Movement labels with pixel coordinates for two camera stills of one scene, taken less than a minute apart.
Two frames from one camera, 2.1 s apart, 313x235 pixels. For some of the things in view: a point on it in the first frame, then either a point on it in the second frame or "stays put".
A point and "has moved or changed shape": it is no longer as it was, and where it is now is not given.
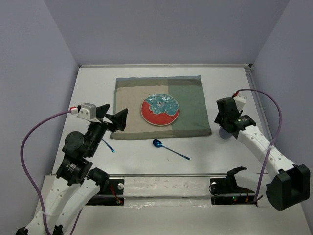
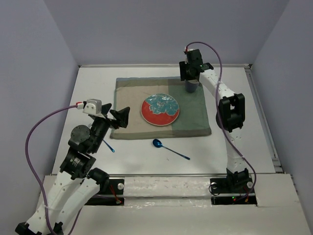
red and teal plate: x=160 y=109 stays put
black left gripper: x=120 y=118 stays put
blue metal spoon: x=157 y=143 stays put
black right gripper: x=218 y=119 to x=183 y=65
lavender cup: x=224 y=133 has moved or changed shape
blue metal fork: x=108 y=146 stays put
